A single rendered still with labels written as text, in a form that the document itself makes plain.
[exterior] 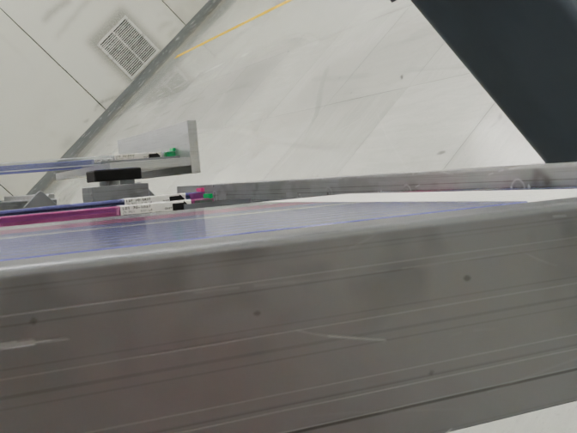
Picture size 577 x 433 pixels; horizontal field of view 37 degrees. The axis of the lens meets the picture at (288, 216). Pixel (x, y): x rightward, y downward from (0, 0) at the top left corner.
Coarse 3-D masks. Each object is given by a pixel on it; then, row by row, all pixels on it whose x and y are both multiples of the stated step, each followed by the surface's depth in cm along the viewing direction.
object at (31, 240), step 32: (384, 192) 51; (416, 192) 46; (448, 192) 43; (480, 192) 40; (512, 192) 37; (544, 192) 35; (576, 192) 33; (32, 224) 45; (64, 224) 42; (96, 224) 39; (128, 224) 37; (160, 224) 34; (192, 224) 32; (224, 224) 31; (256, 224) 29; (288, 224) 28; (320, 224) 27; (0, 256) 24; (32, 256) 23
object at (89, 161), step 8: (168, 152) 109; (40, 160) 103; (48, 160) 103; (56, 160) 103; (64, 160) 104; (72, 160) 104; (80, 160) 105; (88, 160) 105; (96, 160) 106; (104, 160) 106; (112, 160) 106; (0, 168) 101; (8, 168) 101; (16, 168) 102; (24, 168) 102; (32, 168) 102; (40, 168) 103; (48, 168) 103
